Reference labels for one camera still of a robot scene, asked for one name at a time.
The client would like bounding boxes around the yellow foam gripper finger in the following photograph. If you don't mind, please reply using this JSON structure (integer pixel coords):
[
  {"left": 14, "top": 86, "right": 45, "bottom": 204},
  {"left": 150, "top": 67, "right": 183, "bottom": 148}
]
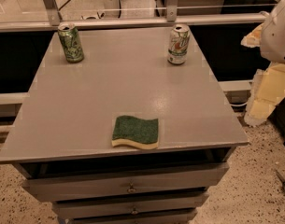
[
  {"left": 241, "top": 24, "right": 263, "bottom": 48},
  {"left": 244, "top": 63, "right": 285, "bottom": 126}
]

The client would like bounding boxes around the green soda can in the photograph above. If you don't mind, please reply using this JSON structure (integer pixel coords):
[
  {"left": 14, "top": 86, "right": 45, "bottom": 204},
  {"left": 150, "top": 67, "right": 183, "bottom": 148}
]
[{"left": 58, "top": 23, "right": 84, "bottom": 63}]

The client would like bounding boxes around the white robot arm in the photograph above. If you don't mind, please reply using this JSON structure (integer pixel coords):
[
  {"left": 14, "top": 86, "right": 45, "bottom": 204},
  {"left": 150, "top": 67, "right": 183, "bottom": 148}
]
[{"left": 241, "top": 0, "right": 285, "bottom": 126}]

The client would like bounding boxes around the white 7up can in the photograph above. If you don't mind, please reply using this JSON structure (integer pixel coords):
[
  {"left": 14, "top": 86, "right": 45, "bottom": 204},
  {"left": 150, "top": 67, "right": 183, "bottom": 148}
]
[{"left": 168, "top": 24, "right": 191, "bottom": 64}]

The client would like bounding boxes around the top grey drawer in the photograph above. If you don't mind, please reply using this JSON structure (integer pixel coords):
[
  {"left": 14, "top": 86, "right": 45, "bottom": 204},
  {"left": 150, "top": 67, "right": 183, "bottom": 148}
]
[{"left": 22, "top": 162, "right": 229, "bottom": 202}]

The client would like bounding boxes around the grey drawer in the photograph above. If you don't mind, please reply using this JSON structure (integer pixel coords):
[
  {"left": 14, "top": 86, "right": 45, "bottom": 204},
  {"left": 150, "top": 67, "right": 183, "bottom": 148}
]
[
  {"left": 22, "top": 162, "right": 229, "bottom": 202},
  {"left": 52, "top": 192, "right": 208, "bottom": 219},
  {"left": 68, "top": 209, "right": 197, "bottom": 224}
]

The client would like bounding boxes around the green yellow sponge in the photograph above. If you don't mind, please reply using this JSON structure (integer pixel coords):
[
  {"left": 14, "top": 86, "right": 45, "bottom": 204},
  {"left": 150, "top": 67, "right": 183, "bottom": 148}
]
[{"left": 111, "top": 115, "right": 159, "bottom": 150}]

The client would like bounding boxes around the middle grey drawer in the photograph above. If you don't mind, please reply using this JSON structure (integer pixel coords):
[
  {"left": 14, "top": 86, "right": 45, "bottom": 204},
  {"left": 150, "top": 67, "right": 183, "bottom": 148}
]
[{"left": 52, "top": 192, "right": 208, "bottom": 219}]

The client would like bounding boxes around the bottom grey drawer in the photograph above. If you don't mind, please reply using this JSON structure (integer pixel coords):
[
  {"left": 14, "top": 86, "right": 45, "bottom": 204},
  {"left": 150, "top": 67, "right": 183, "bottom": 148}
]
[{"left": 68, "top": 209, "right": 197, "bottom": 224}]

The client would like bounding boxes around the grey drawer cabinet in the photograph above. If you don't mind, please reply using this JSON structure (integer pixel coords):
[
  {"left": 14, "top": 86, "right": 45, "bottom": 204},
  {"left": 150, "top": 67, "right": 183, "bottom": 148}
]
[{"left": 0, "top": 26, "right": 250, "bottom": 224}]

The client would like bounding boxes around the metal railing frame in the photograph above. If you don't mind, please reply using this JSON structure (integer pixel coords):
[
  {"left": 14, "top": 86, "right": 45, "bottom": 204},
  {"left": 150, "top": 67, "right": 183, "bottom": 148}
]
[{"left": 0, "top": 0, "right": 279, "bottom": 32}]

